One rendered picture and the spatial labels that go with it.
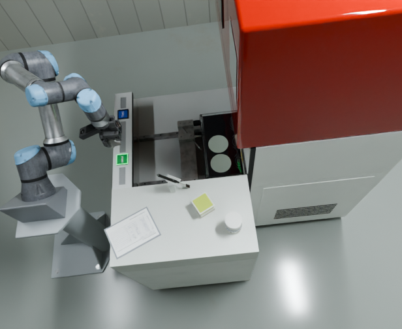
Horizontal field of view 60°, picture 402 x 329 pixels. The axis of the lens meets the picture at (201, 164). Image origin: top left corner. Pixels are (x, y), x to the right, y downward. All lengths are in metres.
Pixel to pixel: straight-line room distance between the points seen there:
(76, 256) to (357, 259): 1.92
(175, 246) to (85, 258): 1.24
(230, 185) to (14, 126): 2.29
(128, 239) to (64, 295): 1.20
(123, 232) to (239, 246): 0.50
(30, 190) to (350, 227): 2.00
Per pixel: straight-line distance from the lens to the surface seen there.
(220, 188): 1.57
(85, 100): 1.30
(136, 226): 1.57
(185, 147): 1.77
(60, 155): 1.77
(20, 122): 3.41
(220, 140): 1.75
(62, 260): 2.72
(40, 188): 1.76
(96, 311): 2.58
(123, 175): 1.68
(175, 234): 1.52
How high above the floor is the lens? 2.43
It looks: 64 degrees down
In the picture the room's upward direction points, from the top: 11 degrees counter-clockwise
